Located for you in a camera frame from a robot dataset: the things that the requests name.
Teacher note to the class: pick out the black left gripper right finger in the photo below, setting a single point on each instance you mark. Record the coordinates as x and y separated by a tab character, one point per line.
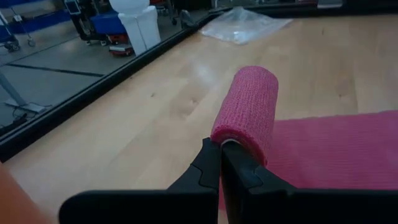
264	205

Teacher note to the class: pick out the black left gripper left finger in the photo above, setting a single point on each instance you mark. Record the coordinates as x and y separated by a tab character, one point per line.
174	205

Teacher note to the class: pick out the pink elastic bandage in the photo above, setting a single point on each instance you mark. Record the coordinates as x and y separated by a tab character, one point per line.
248	102

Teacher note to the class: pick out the clear plastic zip bag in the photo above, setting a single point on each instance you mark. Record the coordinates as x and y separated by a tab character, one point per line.
242	26

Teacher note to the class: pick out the orange plastic bin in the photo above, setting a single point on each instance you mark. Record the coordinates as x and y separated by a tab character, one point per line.
15	202

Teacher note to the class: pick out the red wheeled dolly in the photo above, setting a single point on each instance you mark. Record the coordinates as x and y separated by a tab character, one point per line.
119	48

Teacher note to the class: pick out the white plastic trash bin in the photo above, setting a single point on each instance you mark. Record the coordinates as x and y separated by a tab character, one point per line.
141	28

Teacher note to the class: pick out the blue plastic crate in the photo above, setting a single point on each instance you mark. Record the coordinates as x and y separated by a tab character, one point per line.
107	23

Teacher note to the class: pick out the grey standing desk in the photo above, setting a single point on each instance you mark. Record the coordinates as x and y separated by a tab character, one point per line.
12	93

